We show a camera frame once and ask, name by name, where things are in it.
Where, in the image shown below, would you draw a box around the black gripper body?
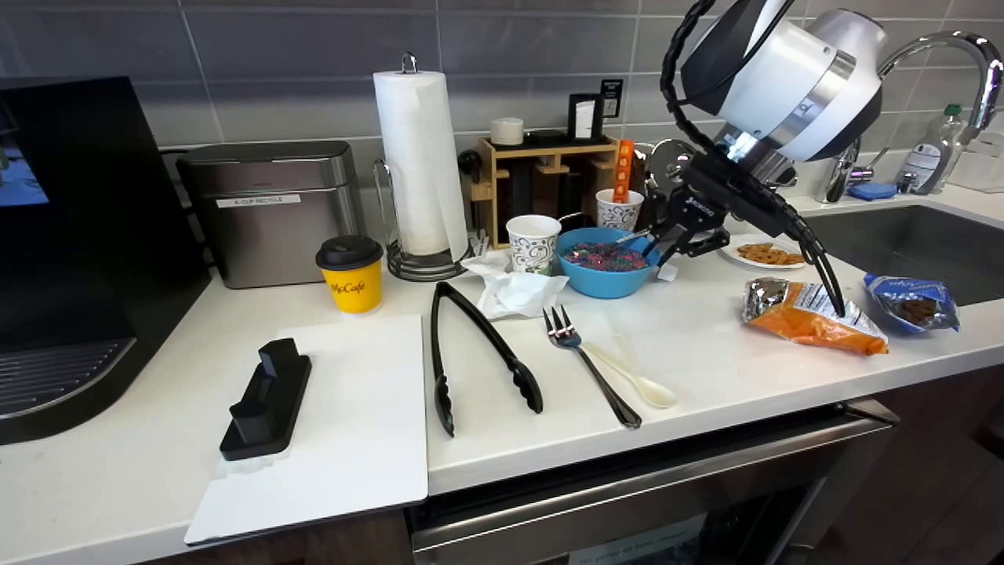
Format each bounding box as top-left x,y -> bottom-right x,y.
649,153 -> 738,263

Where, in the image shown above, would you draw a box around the blue plastic bowl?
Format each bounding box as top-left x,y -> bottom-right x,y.
551,226 -> 665,301

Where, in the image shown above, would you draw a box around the tall patterned paper cup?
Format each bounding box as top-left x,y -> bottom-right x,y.
593,185 -> 645,234

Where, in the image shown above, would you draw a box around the colorful candy sprinkles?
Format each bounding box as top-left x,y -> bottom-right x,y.
566,243 -> 653,275

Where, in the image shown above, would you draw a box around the dark round coffee machine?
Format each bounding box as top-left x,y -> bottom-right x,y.
637,135 -> 702,201

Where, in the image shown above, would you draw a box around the small white plate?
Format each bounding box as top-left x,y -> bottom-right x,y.
720,230 -> 812,274

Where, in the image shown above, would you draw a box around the orange stick item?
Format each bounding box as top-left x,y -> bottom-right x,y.
610,138 -> 637,208

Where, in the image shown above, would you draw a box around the brown snack pieces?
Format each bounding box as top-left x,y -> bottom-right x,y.
734,243 -> 809,268

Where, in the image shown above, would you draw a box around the short patterned paper cup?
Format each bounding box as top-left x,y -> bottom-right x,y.
505,212 -> 566,275

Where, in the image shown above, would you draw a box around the wooden pod organizer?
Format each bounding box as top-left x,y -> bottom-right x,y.
466,131 -> 621,252

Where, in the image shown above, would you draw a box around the white plastic spoon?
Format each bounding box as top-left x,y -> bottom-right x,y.
582,338 -> 681,413

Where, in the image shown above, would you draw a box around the metal fork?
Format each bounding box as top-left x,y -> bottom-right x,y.
541,301 -> 645,433

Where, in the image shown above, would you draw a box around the crumpled white napkin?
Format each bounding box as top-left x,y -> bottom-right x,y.
458,254 -> 568,324

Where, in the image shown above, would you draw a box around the orange snack bag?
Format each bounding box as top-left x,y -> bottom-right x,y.
738,275 -> 890,358

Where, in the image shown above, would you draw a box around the blue sponge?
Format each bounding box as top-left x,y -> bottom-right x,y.
843,180 -> 902,204

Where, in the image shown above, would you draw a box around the black plastic tongs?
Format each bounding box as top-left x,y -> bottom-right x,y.
426,278 -> 545,439

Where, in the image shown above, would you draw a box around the small white cup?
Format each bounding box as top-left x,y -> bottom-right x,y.
485,113 -> 526,149

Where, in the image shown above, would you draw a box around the stainless steel sink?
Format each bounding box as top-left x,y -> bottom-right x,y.
793,201 -> 1004,307

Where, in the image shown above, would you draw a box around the clear soap bottle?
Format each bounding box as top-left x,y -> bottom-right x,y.
894,101 -> 967,199

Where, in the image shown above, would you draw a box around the blue snack bag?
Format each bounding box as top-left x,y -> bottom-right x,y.
863,274 -> 963,338

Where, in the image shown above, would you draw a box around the metal paper towel holder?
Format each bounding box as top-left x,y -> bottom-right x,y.
382,49 -> 471,285

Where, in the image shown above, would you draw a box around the stainless steel dishwasher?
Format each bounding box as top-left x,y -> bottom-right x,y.
407,400 -> 904,565

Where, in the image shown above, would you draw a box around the white paper towel roll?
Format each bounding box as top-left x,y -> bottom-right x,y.
371,70 -> 471,259

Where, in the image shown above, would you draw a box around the yellow cup with black lid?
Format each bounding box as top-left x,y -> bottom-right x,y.
314,233 -> 390,316

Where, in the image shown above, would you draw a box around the tall chrome faucet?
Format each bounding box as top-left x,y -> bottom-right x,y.
878,28 -> 1004,199

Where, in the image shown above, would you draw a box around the white cutting board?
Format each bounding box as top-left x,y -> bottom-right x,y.
182,311 -> 434,549

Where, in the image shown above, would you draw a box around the stainless steel bin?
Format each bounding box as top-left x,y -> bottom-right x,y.
172,140 -> 368,292

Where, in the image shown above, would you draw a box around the black plastic block holder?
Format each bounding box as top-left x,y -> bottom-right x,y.
216,336 -> 314,466

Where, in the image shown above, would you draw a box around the large black appliance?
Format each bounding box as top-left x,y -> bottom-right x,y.
0,75 -> 214,448

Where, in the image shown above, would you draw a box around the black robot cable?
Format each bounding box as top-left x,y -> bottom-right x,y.
660,0 -> 850,320

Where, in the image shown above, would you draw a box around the black wall outlet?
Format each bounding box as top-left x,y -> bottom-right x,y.
599,75 -> 629,123

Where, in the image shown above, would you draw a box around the small black picture frame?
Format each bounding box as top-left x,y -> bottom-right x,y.
566,91 -> 607,145

